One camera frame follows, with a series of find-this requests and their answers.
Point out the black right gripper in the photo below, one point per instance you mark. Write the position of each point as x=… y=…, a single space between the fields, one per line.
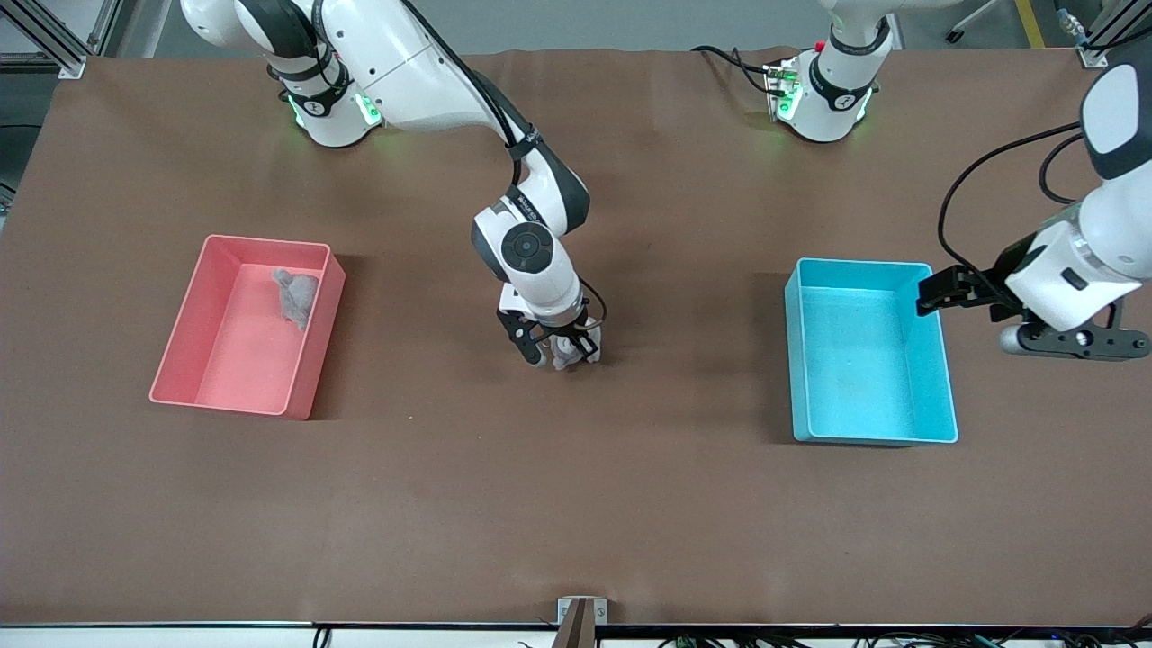
x=571 y=332

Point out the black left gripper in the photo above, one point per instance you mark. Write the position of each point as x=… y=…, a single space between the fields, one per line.
x=997 y=278

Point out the grey plush toy white belly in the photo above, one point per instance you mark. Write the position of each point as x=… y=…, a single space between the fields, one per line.
x=565 y=358

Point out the plain grey plush toy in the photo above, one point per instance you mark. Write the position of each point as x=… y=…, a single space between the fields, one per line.
x=297 y=297

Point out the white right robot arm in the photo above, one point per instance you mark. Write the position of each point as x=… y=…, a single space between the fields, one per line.
x=531 y=261

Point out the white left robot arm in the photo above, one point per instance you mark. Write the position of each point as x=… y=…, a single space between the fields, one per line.
x=1116 y=225

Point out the blue plastic box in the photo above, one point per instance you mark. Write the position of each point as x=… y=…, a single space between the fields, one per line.
x=864 y=360

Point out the pink plastic box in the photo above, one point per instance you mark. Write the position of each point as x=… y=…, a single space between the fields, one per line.
x=243 y=360

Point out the brown paper table cover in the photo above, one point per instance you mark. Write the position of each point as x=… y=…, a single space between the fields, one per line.
x=576 y=495

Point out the white chair leg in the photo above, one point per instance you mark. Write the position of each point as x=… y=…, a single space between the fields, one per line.
x=967 y=20

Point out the silver bracket with brown post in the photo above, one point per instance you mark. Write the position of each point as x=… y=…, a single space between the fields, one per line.
x=565 y=612

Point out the aluminium frame post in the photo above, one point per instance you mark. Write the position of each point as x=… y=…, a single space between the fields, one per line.
x=70 y=67
x=1093 y=58

